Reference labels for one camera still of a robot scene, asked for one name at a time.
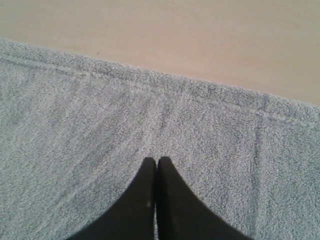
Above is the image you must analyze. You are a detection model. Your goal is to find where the light blue fluffy towel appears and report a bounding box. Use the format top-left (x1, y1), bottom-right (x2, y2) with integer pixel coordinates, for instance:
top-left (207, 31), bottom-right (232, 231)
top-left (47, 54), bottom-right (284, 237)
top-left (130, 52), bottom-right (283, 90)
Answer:
top-left (0, 39), bottom-right (320, 240)

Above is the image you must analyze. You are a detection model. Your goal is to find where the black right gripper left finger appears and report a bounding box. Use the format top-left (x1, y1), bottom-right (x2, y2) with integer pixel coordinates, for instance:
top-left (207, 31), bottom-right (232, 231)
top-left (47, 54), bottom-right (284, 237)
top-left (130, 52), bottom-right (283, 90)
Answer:
top-left (69, 157), bottom-right (157, 240)

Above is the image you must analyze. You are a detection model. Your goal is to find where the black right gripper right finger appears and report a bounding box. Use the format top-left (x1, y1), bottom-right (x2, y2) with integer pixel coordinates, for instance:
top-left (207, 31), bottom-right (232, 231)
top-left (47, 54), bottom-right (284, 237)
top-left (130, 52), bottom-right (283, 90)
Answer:
top-left (156, 156), bottom-right (250, 240)

